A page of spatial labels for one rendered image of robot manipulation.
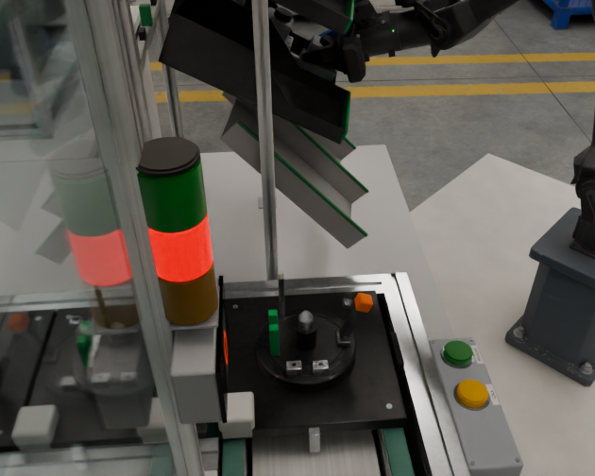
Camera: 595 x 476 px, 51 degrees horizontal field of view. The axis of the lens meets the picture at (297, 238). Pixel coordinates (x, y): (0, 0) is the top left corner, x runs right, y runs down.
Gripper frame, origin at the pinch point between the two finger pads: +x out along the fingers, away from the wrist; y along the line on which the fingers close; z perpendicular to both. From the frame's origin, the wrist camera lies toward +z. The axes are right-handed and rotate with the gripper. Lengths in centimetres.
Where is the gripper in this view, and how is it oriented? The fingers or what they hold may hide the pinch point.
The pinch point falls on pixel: (324, 47)
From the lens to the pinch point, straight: 107.0
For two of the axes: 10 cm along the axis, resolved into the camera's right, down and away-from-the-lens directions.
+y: -1.0, 6.3, -7.7
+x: -9.6, 1.3, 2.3
